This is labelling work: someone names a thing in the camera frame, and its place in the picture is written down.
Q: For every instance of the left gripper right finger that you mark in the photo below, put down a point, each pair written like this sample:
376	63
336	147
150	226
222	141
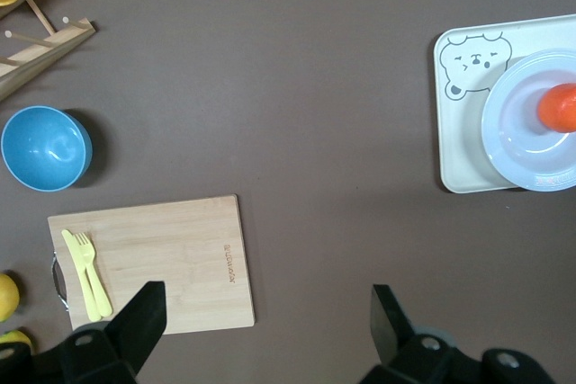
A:
396	348

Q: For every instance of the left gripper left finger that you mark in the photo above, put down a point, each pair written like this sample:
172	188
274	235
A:
135	334

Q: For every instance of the lavender round plate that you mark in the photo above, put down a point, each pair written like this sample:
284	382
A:
513	141

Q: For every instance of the orange mandarin fruit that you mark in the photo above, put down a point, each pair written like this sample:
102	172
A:
558	107

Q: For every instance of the yellow plastic fork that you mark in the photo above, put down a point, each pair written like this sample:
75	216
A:
96	285

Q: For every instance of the bamboo cutting board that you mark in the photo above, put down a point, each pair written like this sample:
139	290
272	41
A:
180	258

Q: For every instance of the yellow plastic knife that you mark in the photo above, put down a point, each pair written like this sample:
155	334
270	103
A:
76	262

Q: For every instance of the green round fruit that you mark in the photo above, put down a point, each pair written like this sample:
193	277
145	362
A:
13	337

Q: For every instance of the yellow lemon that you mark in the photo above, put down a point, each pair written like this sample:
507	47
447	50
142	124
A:
8	296

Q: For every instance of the blue bowl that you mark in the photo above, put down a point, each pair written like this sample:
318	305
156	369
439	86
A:
42	148

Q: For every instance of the cream bear print tray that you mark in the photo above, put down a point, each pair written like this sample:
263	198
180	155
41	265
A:
459	145

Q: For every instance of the wooden mug rack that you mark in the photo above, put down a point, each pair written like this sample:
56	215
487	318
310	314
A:
54	44

